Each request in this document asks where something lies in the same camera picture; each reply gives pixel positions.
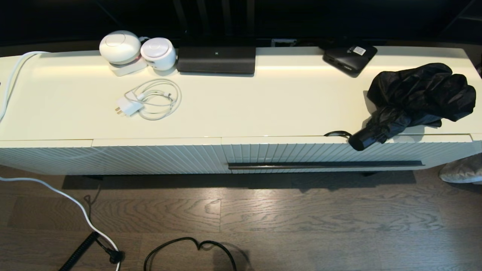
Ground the thick white cable pair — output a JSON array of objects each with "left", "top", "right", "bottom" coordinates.
[{"left": 0, "top": 51, "right": 49, "bottom": 123}]

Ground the white coiled charger cable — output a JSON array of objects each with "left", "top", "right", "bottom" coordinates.
[{"left": 124, "top": 78, "right": 182, "bottom": 121}]

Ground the black router box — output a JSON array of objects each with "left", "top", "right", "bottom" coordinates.
[{"left": 176, "top": 36, "right": 256, "bottom": 75}]

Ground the white fluted drawer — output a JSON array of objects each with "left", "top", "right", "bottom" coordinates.
[{"left": 221, "top": 135, "right": 473, "bottom": 174}]

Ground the black set-top box with sticker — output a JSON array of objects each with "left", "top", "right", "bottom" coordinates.
[{"left": 323, "top": 42, "right": 378, "bottom": 78}]

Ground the black looped floor cable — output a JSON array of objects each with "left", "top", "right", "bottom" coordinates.
[{"left": 143, "top": 236, "right": 238, "bottom": 271}]

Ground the white charger plug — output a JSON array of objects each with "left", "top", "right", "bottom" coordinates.
[{"left": 115, "top": 97, "right": 145, "bottom": 117}]

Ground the small white round device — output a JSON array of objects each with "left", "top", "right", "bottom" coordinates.
[{"left": 140, "top": 37, "right": 177, "bottom": 71}]

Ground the thin black cable with plug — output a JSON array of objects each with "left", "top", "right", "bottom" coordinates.
[{"left": 84, "top": 186, "right": 125, "bottom": 264}]

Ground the white flat device base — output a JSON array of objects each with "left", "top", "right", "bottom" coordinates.
[{"left": 109, "top": 58, "right": 148, "bottom": 77}]

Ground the large white round device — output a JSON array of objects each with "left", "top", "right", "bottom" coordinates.
[{"left": 99, "top": 30, "right": 142, "bottom": 65}]

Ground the white slatted cabinet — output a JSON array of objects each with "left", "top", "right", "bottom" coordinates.
[{"left": 0, "top": 46, "right": 482, "bottom": 175}]

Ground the black spiral cable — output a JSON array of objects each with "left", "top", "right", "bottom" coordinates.
[{"left": 58, "top": 231, "right": 100, "bottom": 271}]

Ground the long dark metal rod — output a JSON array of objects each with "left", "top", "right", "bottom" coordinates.
[{"left": 228, "top": 161, "right": 425, "bottom": 170}]

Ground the white fluted cabinet front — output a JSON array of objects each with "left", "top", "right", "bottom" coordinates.
[
  {"left": 92, "top": 137, "right": 223, "bottom": 174},
  {"left": 0, "top": 139, "right": 93, "bottom": 175}
]

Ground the white floor cable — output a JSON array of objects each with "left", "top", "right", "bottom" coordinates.
[{"left": 0, "top": 176, "right": 122, "bottom": 271}]

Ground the black umbrella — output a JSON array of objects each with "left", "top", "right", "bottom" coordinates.
[{"left": 324, "top": 62, "right": 477, "bottom": 152}]

